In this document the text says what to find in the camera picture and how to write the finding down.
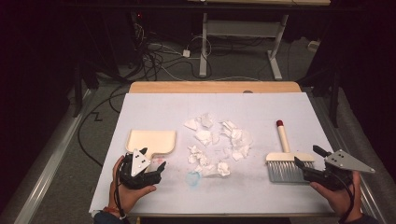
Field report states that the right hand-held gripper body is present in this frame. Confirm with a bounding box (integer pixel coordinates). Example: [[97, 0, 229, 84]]
[[303, 148, 376, 191]]

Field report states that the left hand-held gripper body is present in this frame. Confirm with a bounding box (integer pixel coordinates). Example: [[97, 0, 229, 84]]
[[119, 148, 163, 189]]

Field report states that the cream plastic dustpan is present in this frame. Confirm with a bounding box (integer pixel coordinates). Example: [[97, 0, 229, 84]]
[[125, 129, 177, 174]]

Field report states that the cream brush with red cap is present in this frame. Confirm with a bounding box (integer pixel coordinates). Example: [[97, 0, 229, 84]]
[[265, 119, 317, 184]]

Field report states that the pile of white paper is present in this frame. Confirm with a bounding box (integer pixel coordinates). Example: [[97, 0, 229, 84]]
[[183, 112, 254, 178]]

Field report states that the person's right hand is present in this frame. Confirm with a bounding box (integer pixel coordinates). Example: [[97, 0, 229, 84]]
[[309, 171, 363, 218]]

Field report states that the person's left hand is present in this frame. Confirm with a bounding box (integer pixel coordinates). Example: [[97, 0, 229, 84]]
[[108, 155, 158, 216]]

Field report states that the black metal stand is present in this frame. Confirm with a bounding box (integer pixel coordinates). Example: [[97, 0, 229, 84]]
[[298, 62, 342, 129], [73, 59, 101, 119]]

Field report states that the white table sheet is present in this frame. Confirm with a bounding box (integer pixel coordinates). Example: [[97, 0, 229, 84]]
[[88, 91, 363, 216]]

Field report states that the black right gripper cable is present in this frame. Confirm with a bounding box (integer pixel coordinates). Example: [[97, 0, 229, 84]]
[[330, 171, 357, 223]]

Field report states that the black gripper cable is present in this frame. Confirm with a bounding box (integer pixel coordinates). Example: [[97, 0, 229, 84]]
[[330, 171, 357, 223], [112, 172, 128, 219]]

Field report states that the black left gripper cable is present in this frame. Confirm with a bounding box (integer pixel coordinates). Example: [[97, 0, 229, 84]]
[[112, 172, 128, 219]]

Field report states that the aluminium rail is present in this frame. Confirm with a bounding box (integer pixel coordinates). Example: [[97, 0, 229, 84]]
[[13, 88, 96, 224], [306, 90, 389, 224]]

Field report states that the red wrist bracelet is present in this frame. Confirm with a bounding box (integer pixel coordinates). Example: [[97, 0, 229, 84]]
[[102, 205, 125, 218]]

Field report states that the long black floor cable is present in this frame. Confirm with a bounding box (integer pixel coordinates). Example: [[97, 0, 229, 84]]
[[77, 83, 132, 167]]

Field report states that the tangle of floor cables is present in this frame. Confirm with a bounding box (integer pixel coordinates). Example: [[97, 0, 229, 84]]
[[130, 12, 213, 82]]

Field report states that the white metal desk frame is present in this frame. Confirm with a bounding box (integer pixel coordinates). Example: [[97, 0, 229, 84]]
[[186, 0, 332, 81]]

